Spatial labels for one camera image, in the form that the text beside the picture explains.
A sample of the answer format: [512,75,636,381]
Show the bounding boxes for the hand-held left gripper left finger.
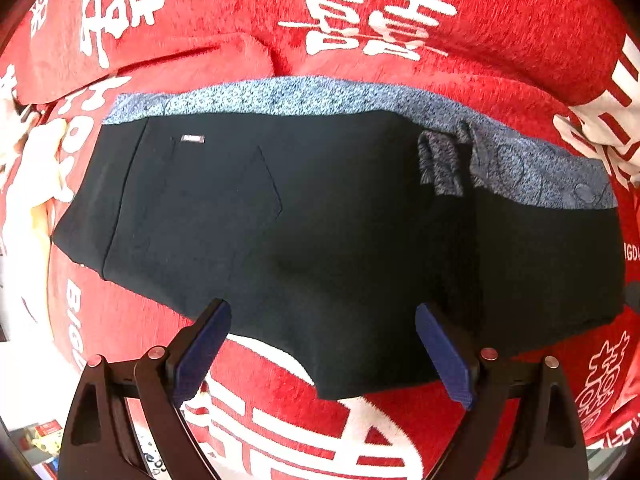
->
[59,298,232,480]

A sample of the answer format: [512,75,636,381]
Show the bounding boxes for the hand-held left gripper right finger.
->
[415,302,591,480]

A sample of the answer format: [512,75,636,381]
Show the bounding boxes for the black pants with blue trim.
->
[52,76,628,401]

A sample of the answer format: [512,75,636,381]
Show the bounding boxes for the cream folded cloth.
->
[20,117,77,241]

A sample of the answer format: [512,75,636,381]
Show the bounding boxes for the white crumpled cloth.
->
[0,97,36,176]

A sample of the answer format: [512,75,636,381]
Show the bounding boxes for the red printed blanket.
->
[0,0,640,480]

